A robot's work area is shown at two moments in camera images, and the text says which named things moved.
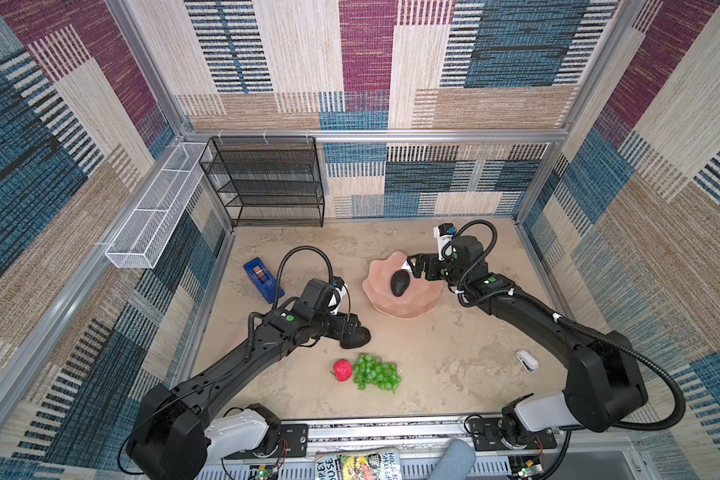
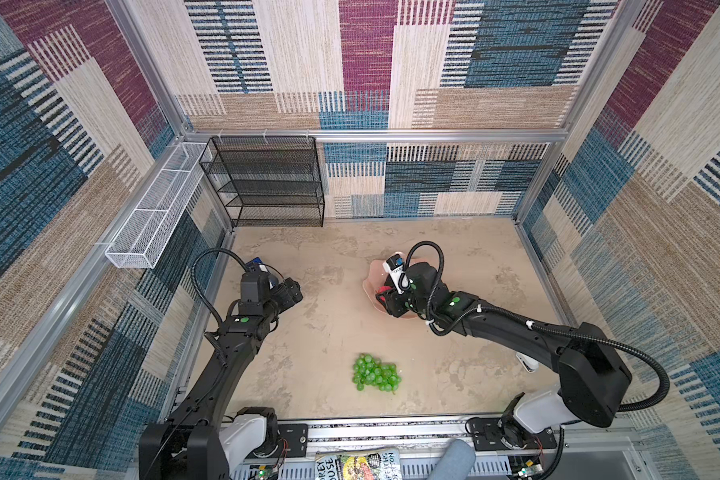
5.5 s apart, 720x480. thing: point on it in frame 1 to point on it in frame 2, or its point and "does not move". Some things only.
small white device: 528,361 does not move
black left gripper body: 333,325 to 280,298
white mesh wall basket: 139,242 does not move
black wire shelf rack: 271,181 does not move
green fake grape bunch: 369,369 does not move
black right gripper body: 437,269 to 400,304
